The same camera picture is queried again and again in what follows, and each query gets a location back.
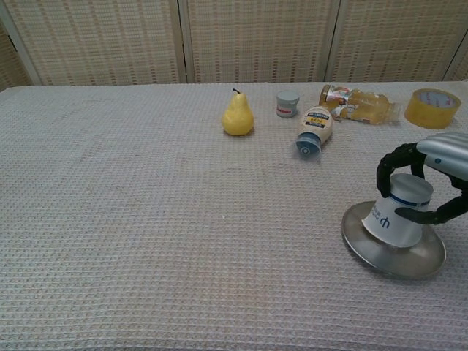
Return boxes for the round metal plate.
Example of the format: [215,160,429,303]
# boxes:
[341,200,448,281]

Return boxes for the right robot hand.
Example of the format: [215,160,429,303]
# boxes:
[376,131,468,226]

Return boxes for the yellow pear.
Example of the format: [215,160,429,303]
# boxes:
[222,88,255,137]

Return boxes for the beige waffle tablecloth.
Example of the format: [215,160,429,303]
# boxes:
[0,80,468,351]

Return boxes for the amber juice bottle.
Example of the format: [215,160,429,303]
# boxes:
[320,84,400,126]

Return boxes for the white paper cup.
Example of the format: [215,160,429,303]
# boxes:
[361,173,434,249]

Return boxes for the yellow tape roll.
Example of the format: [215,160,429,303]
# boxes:
[404,88,461,129]

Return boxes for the mayonnaise squeeze bottle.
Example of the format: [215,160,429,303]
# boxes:
[295,105,335,162]

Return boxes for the small grey-lidded jar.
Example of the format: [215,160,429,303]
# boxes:
[276,90,301,118]

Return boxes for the woven folding screen panel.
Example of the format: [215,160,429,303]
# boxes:
[178,0,343,84]
[0,0,189,87]
[0,14,32,91]
[325,0,468,83]
[444,39,468,82]

